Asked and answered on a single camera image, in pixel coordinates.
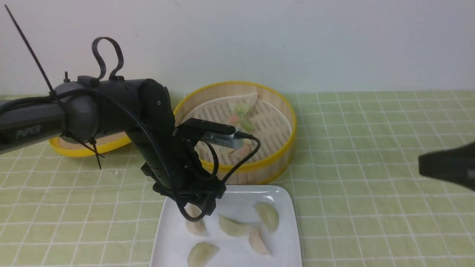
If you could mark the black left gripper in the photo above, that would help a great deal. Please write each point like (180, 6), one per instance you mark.
(178, 174)

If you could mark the pale dumpling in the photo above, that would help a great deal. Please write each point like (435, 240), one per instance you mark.
(196, 228)

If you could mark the pink dumpling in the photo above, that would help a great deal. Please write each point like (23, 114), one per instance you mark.
(242, 152)
(234, 120)

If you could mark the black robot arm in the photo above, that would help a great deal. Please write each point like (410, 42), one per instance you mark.
(88, 109)

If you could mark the pale green dumpling plate centre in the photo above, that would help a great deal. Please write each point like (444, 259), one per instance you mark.
(234, 228)

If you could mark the pale green dumpling plate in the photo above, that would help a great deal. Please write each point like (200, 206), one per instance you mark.
(268, 215)
(234, 228)
(201, 254)

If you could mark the pale green dumpling plate front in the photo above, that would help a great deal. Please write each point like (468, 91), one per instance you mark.
(201, 254)

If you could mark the white square plate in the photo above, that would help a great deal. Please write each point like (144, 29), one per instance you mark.
(173, 241)

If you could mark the pale green dumpling plate right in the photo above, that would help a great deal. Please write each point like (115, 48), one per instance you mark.
(268, 215)

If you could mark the pale beige dumpling plate right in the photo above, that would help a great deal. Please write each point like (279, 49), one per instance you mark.
(256, 242)

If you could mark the yellow rimmed bamboo steamer lid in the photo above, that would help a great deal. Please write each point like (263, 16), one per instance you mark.
(103, 145)

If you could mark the green dumpling right of centre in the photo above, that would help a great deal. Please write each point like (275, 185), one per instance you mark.
(246, 125)

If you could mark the green dumpling top of steamer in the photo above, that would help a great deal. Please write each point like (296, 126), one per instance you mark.
(240, 109)

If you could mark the white mesh steamer liner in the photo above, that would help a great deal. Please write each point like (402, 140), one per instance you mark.
(268, 114)

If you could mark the yellow rimmed bamboo steamer basket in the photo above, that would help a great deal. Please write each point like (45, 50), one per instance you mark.
(266, 170)

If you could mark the green checkered tablecloth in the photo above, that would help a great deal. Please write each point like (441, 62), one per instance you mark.
(354, 182)

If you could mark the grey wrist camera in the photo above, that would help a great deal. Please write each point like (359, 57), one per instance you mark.
(219, 134)

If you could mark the black cable tie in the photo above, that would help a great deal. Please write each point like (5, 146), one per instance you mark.
(29, 48)

